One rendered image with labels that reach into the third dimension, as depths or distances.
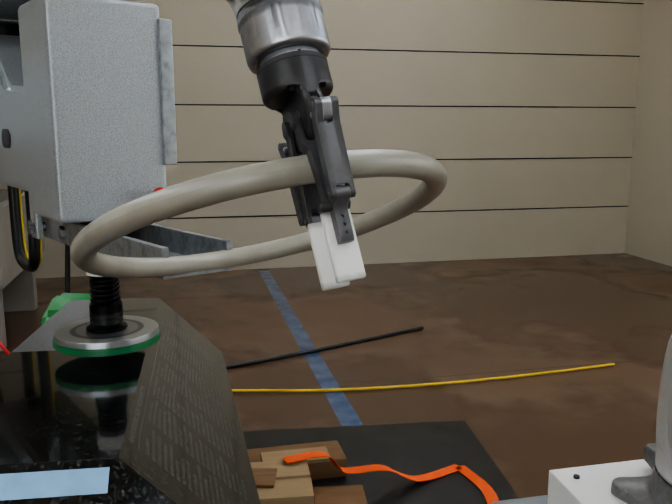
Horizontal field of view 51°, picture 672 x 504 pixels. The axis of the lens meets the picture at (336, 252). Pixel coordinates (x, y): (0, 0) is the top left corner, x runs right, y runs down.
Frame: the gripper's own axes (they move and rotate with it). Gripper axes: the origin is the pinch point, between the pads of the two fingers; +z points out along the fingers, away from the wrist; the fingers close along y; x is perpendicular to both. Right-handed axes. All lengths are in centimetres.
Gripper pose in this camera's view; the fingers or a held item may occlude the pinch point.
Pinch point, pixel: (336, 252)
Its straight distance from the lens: 69.7
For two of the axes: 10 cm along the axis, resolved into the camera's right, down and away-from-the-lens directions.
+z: 2.3, 9.6, -1.4
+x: -9.2, 1.7, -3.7
